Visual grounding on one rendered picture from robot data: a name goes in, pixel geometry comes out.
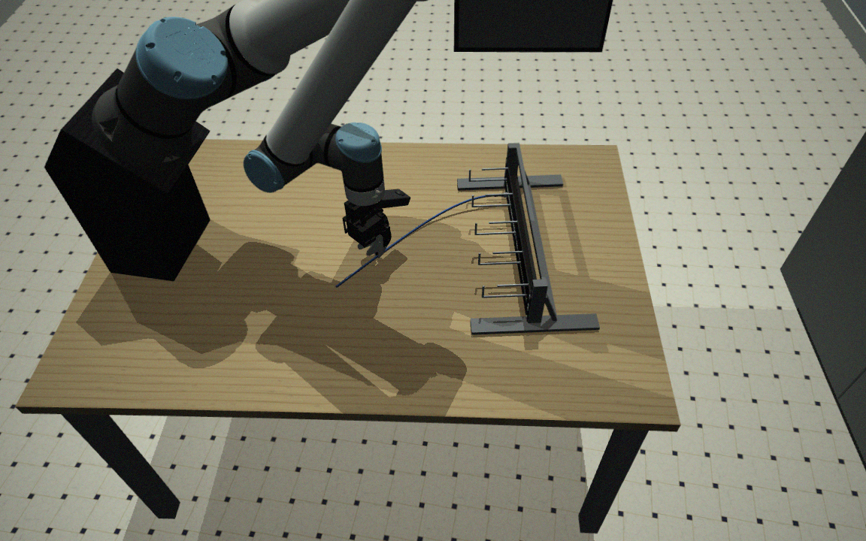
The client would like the black free-standing rack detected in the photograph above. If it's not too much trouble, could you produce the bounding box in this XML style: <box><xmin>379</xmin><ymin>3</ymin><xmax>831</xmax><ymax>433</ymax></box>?
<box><xmin>457</xmin><ymin>143</ymin><xmax>600</xmax><ymax>335</ymax></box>

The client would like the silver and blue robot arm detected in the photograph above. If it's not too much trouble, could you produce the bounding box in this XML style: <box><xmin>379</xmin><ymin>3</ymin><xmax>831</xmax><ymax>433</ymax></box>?
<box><xmin>92</xmin><ymin>0</ymin><xmax>428</xmax><ymax>209</ymax></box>

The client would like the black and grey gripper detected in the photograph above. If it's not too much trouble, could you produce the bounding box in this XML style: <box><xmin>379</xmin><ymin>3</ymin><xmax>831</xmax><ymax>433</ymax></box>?
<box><xmin>342</xmin><ymin>199</ymin><xmax>392</xmax><ymax>258</ymax></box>

